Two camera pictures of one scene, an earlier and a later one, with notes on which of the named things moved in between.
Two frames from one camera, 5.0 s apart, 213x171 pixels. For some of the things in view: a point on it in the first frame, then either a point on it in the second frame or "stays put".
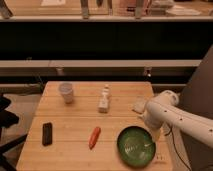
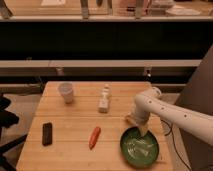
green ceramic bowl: [136, 146] stays put
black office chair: [7, 119] stays put
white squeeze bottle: [104, 101] stays put
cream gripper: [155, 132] -> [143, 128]
